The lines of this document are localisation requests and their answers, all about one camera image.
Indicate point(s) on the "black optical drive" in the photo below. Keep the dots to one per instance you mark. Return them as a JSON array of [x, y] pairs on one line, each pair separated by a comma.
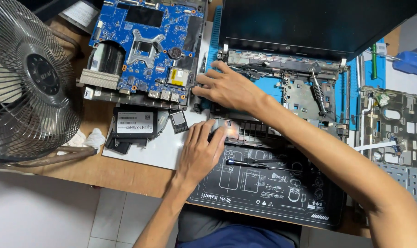
[[125, 144]]

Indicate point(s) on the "black printed work mat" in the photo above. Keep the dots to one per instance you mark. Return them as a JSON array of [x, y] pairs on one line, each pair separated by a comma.
[[263, 193]]

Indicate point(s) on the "person's left hand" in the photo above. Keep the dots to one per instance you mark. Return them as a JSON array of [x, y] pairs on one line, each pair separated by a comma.
[[198, 158]]

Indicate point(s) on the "blue silicone repair mat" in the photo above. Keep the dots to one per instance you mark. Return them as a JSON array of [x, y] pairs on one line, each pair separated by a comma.
[[270, 88]]

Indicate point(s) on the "black disassembled laptop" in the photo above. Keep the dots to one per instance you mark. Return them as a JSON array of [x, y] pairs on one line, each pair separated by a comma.
[[299, 93]]

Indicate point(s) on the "white paper sheet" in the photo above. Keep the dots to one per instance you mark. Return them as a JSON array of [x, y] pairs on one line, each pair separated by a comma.
[[160, 151]]

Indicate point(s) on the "white printed paper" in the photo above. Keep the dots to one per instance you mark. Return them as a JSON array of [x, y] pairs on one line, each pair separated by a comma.
[[79, 12]]

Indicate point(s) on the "person's blue shorts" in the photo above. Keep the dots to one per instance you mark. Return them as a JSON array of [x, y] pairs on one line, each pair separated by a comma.
[[236, 237]]

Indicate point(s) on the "grey laptop palmrest frame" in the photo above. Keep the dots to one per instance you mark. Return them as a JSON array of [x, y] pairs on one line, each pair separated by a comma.
[[398, 124]]

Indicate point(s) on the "metal table fan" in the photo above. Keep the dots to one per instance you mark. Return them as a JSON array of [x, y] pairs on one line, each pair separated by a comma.
[[29, 79]]

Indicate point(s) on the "crumpled white tissue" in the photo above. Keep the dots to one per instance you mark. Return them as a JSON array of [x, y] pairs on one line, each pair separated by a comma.
[[91, 137]]

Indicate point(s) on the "person's right hand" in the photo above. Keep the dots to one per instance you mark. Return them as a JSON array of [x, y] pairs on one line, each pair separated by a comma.
[[234, 90]]

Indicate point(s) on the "blue laptop motherboard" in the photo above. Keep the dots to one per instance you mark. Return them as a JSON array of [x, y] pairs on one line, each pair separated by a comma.
[[143, 44]]

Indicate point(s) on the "black solid state drive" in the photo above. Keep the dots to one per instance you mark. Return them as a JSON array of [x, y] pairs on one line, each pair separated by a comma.
[[135, 122]]

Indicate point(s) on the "small green circuit board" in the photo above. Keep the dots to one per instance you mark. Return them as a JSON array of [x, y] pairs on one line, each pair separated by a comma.
[[383, 99]]

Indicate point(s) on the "small black drive bracket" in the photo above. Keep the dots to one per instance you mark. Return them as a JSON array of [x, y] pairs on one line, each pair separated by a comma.
[[179, 122]]

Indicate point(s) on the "silver knurled screwdriver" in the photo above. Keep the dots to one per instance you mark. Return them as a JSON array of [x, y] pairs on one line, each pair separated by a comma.
[[318, 91]]

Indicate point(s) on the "black screwdriver with blue collar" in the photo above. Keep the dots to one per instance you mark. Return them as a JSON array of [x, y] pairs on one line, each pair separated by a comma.
[[249, 164]]

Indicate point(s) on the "green screwdriver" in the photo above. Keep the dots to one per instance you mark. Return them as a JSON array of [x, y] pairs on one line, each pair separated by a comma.
[[374, 62]]

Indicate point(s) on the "black tweezers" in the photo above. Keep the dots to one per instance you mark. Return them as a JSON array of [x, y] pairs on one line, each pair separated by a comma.
[[263, 160]]

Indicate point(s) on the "blue plastic tool case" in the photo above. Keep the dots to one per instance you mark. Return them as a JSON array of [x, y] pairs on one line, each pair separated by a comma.
[[413, 62]]

